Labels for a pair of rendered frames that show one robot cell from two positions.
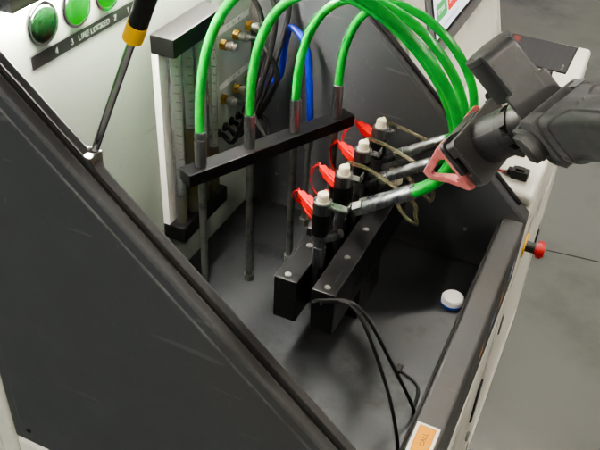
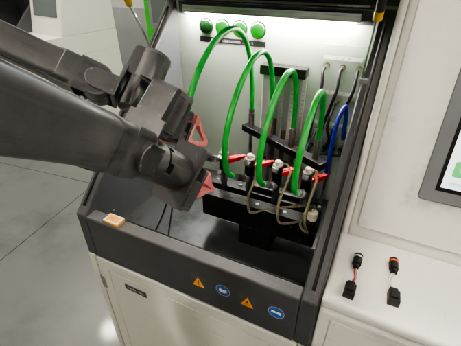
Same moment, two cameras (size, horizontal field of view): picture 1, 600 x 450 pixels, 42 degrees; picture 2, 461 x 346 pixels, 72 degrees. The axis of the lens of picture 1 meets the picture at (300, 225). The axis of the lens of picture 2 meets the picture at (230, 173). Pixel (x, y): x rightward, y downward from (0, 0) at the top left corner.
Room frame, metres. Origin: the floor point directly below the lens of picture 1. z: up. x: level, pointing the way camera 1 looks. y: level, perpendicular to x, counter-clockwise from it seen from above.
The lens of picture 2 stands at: (0.96, -0.82, 1.55)
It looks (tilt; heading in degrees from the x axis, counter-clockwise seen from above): 33 degrees down; 93
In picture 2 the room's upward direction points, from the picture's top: straight up
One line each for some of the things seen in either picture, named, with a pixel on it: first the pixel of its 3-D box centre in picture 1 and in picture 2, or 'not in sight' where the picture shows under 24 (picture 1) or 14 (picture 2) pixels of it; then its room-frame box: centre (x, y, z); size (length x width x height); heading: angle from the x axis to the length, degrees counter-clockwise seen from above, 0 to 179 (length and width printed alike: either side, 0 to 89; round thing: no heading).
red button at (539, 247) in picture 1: (534, 248); not in sight; (1.21, -0.46, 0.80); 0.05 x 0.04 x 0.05; 157
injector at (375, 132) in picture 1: (379, 180); (302, 206); (1.12, -0.13, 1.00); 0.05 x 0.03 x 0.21; 67
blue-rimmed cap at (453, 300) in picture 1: (452, 299); not in sight; (1.00, -0.27, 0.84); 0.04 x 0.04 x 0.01
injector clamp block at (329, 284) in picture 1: (344, 259); (260, 217); (1.01, -0.08, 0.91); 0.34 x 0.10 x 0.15; 157
